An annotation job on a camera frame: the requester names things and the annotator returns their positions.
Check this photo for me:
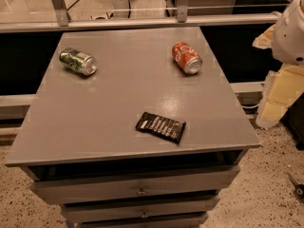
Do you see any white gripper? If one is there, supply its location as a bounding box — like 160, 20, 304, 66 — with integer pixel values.
252, 0, 304, 128

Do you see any green soda can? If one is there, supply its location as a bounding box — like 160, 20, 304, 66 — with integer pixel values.
59, 47, 97, 76

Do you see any red soda can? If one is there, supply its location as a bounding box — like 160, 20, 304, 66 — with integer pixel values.
172, 42, 202, 75

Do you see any black snack wrapper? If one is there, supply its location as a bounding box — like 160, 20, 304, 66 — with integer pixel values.
135, 112, 186, 144

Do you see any black tool on floor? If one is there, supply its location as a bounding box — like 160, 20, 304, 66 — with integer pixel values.
288, 174, 304, 199

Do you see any grey drawer cabinet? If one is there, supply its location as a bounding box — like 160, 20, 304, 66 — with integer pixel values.
4, 26, 262, 228

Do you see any middle drawer with knob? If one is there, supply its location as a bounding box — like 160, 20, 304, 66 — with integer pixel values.
62, 195, 219, 222

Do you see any drawer with knob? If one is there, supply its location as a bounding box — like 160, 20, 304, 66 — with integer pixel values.
30, 165, 239, 204
62, 195, 219, 222

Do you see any bottom drawer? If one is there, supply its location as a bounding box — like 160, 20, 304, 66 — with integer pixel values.
79, 213, 208, 228

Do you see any grey metal railing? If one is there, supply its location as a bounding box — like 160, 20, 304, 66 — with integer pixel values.
0, 0, 286, 33

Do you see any top drawer with knob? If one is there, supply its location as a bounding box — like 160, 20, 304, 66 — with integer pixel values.
30, 165, 239, 204

